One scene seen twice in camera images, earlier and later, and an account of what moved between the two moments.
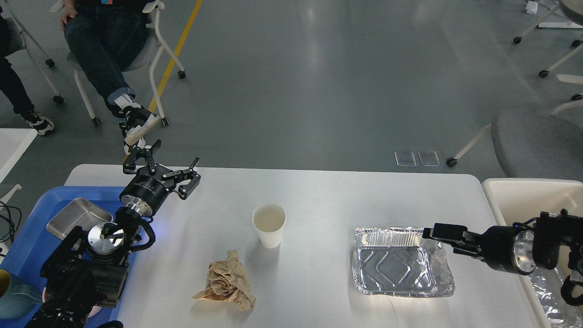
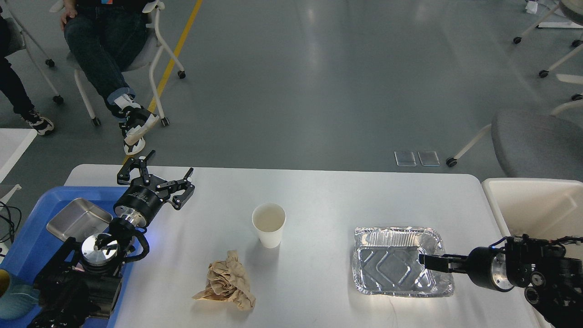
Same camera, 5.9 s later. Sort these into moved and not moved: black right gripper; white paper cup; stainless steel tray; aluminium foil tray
Moved: black right gripper
Not moved: aluminium foil tray; stainless steel tray; white paper cup
